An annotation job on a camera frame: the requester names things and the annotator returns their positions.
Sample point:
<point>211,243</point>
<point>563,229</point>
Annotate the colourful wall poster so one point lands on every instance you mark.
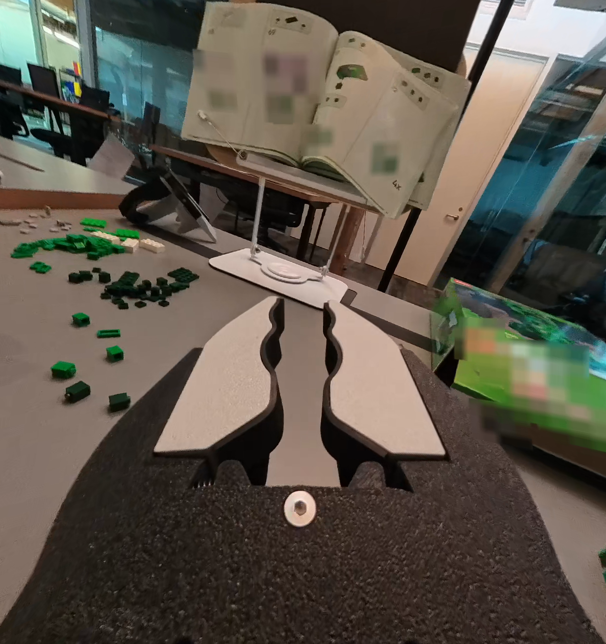
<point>71,83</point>

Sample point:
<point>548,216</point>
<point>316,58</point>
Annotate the white book stand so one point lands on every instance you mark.
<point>282,274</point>

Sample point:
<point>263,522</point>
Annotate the single bright green lego brick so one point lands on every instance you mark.
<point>40,267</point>
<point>63,370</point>
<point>114,353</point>
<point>81,319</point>

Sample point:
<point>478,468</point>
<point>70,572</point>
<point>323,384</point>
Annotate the scattered grey lego pieces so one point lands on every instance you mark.
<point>31,219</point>

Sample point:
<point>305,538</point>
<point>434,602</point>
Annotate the thin dark stick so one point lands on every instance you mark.
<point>18,162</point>

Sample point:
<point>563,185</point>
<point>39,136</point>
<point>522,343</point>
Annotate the single dark green lego brick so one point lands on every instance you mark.
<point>77,391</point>
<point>119,402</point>

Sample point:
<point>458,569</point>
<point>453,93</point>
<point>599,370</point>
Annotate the pile of dark green lego pieces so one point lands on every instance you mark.
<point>132,289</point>

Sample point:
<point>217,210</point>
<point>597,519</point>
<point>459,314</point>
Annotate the pile of bright green lego pieces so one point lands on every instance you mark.
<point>71,244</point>

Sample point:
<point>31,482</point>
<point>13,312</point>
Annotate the wooden table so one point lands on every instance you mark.
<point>217,171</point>

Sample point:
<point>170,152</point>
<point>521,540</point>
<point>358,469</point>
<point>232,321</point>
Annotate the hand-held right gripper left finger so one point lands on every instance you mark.
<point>217,387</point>

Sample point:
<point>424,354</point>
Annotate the white lego brick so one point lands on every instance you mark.
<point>104,236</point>
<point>130,245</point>
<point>153,245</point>

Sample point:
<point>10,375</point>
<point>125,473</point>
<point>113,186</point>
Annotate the long wooden desk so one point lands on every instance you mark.
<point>41,98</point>

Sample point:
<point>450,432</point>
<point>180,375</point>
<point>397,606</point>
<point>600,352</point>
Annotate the flat bright green lego tile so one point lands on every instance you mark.
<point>108,333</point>

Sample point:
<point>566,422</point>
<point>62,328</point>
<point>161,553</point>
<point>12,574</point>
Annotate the black computer monitor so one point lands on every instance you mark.
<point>44,80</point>
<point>94,98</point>

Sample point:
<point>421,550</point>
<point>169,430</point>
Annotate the black pole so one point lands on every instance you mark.
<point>433,186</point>

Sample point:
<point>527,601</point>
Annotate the green lego box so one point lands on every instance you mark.
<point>514,308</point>

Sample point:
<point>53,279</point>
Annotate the open lego instruction booklet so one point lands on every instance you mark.
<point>252,40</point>

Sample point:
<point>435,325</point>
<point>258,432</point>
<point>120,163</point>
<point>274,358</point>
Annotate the white door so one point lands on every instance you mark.
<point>489,166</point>

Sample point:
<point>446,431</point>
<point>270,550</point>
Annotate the black tablet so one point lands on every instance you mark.
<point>179,193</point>

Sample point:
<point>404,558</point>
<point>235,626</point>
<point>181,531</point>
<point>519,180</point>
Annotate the square bright green lego plate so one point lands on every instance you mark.
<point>127,233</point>
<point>93,222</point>

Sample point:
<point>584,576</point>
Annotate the black office chair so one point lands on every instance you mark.
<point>64,133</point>
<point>277,221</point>

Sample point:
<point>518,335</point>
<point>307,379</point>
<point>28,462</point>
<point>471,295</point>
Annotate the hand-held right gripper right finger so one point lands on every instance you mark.
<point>378,392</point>

